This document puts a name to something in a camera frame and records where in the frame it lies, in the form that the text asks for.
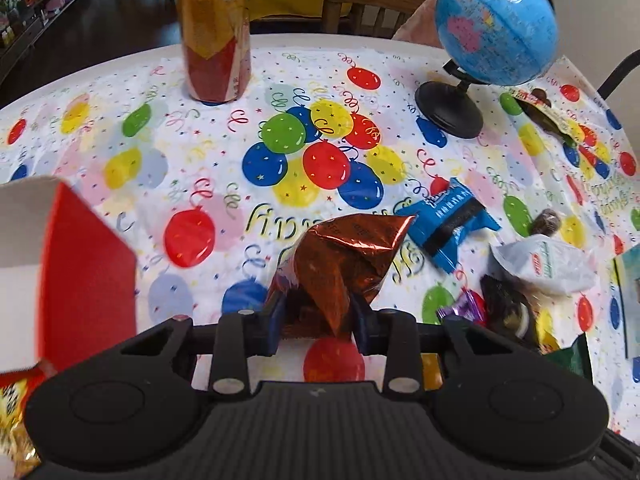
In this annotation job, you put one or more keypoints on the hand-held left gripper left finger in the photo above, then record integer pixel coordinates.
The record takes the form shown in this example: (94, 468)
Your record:
(273, 331)

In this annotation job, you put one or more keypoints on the blue snack packet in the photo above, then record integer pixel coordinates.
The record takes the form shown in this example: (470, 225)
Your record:
(450, 220)

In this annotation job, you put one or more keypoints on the brown chocolate ball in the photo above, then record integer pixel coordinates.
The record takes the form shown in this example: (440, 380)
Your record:
(546, 222)

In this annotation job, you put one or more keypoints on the black snack packet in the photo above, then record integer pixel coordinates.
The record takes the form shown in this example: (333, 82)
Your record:
(505, 305)

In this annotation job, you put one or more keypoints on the balloon printed tablecloth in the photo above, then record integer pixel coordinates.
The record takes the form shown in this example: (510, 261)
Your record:
(150, 240)

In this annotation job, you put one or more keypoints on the wooden chair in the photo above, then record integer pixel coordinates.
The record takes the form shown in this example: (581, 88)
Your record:
(372, 7)

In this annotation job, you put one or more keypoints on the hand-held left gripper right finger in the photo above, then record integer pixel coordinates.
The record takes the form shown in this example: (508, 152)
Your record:
(362, 329)

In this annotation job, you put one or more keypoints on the orange drink bottle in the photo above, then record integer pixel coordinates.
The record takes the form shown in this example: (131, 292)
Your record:
(215, 35)

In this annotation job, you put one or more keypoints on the red and yellow snack packet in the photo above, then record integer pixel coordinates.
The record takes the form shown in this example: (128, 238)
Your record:
(12, 410)

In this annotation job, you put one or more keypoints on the purple wrapped candy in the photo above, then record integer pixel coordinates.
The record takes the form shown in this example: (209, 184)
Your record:
(465, 307)

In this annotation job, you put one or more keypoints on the copper foil snack packet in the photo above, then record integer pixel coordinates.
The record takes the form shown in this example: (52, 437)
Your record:
(345, 265)

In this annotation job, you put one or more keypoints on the white crumpled snack packet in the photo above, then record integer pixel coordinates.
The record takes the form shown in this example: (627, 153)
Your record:
(545, 265)

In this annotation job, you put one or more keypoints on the green snack packet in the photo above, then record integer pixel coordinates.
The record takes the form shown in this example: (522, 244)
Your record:
(572, 357)

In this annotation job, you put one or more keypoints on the dark packet with red label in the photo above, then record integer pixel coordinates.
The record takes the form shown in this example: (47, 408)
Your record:
(547, 115)

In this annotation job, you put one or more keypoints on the wooden tv cabinet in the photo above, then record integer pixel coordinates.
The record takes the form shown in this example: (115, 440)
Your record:
(35, 10)

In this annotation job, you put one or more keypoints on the red and white cardboard box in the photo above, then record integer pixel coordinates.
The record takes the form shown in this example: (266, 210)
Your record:
(85, 270)

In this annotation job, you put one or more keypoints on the blue desk globe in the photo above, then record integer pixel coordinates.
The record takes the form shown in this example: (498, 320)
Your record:
(495, 30)

